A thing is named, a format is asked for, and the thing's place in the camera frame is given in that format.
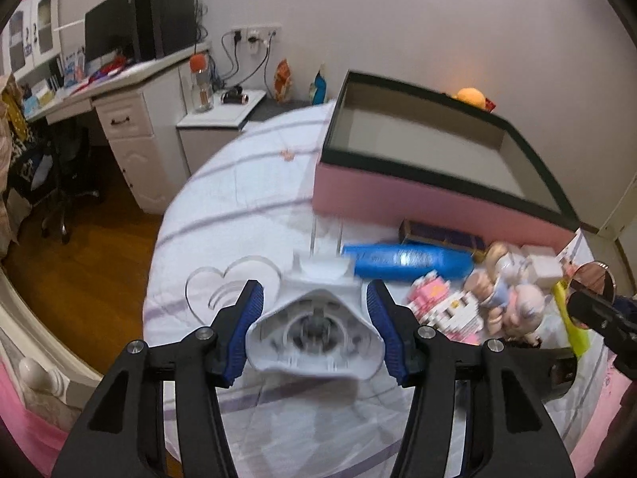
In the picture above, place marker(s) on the white desk with drawers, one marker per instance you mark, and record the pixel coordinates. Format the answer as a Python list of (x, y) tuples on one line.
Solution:
[(138, 110)]

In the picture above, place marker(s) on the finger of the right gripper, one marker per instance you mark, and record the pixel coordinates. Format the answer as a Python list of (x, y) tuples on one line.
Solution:
[(626, 306), (618, 331)]

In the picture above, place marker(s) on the orange octopus plush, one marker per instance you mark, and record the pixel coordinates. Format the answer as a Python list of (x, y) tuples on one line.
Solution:
[(472, 97)]

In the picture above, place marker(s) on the black glasses case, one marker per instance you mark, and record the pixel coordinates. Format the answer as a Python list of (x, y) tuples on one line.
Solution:
[(550, 371)]

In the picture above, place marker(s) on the blue white carton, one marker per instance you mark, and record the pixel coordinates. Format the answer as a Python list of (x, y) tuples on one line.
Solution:
[(318, 88)]

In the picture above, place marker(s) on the rose gold cylinder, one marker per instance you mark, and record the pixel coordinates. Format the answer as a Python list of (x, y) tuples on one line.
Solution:
[(596, 278)]

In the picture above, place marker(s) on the dark blue card box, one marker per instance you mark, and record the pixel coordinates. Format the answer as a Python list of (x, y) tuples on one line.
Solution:
[(415, 232)]

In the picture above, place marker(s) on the pink white block kitty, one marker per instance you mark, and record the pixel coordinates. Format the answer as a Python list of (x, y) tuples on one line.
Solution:
[(450, 311)]

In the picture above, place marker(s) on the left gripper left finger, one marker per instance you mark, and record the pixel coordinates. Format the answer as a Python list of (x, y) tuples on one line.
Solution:
[(120, 432)]

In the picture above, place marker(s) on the black office chair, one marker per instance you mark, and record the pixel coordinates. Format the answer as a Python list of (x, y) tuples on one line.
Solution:
[(60, 169)]

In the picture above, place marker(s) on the black computer tower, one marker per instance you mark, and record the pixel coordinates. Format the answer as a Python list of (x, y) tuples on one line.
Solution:
[(162, 27)]

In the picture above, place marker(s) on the striped white quilt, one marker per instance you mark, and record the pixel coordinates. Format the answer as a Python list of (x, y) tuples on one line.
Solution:
[(249, 208)]

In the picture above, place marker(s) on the pink and green storage box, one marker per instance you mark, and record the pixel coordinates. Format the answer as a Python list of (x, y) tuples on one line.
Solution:
[(394, 152)]

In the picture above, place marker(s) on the blue highlighter marker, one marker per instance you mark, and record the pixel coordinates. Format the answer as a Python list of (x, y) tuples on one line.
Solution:
[(405, 263)]

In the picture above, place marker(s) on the pig girl figurine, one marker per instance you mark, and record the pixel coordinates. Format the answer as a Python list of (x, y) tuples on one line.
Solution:
[(511, 307)]

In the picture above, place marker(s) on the white charger cube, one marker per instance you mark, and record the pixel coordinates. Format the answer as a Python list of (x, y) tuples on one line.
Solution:
[(541, 266)]

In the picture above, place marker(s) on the white display cabinet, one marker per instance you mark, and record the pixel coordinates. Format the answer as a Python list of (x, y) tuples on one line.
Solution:
[(31, 37)]

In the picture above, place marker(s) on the small black camera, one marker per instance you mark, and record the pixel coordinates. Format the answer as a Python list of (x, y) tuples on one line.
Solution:
[(234, 96)]

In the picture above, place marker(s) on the white bedside cabinet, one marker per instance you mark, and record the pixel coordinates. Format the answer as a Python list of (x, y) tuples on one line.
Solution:
[(204, 133)]

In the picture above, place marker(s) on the white wall power strip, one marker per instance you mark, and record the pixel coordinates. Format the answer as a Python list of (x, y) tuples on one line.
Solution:
[(256, 37)]

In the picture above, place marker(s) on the orange snack bag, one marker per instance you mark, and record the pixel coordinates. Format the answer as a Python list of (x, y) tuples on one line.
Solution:
[(282, 82)]

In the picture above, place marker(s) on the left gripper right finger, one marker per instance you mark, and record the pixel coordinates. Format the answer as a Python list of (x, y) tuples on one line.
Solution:
[(509, 433)]

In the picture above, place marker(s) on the yellow highlighter marker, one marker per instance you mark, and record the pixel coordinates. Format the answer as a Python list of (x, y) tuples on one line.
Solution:
[(576, 334)]

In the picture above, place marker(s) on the bottle with orange cap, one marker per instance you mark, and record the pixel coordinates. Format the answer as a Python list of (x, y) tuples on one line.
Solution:
[(202, 90)]

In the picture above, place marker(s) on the black computer monitor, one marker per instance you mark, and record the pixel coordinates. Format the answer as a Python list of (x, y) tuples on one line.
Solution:
[(109, 28)]

